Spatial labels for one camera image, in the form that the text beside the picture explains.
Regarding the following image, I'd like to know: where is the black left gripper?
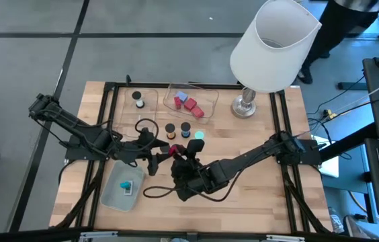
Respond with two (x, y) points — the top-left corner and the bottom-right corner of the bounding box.
(118, 129), (173, 177)

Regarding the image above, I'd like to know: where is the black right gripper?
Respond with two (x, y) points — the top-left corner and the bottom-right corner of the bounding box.
(170, 138), (212, 203)

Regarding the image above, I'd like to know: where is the orange sand hourglass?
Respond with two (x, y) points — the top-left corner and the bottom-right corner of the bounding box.
(164, 122), (177, 140)

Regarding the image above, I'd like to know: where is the blue sand hourglass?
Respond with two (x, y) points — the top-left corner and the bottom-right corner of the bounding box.
(179, 121), (192, 139)

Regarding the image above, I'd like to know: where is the teal plastic staple case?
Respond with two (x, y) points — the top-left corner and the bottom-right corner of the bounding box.
(119, 180), (134, 197)

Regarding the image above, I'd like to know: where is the white sand hourglass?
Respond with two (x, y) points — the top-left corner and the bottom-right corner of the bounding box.
(131, 90), (146, 110)

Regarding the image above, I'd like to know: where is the clear plastic tray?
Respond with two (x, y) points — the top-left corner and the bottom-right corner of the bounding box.
(162, 83), (220, 120)
(115, 87), (160, 136)

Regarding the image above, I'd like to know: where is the grey translucent tray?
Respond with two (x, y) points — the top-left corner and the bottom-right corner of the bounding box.
(99, 163), (146, 212)

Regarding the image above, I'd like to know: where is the table lamp white shade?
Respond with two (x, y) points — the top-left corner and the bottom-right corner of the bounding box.
(228, 0), (323, 120)

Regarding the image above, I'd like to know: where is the white box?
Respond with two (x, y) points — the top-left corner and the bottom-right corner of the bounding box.
(311, 134), (341, 179)

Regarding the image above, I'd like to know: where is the person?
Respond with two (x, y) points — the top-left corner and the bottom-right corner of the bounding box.
(296, 0), (379, 85)

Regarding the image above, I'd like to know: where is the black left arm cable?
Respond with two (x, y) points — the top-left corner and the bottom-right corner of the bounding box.
(134, 117), (160, 144)

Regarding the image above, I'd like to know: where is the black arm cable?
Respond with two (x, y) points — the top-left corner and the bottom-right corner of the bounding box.
(142, 167), (244, 203)
(134, 117), (160, 144)

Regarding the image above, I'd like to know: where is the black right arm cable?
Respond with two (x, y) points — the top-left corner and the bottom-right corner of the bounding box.
(142, 167), (244, 203)

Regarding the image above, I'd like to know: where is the black metal table frame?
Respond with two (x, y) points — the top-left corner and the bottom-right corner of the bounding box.
(50, 74), (333, 242)

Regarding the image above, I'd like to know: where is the black floor cable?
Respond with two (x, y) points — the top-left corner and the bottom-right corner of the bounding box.
(306, 75), (368, 117)

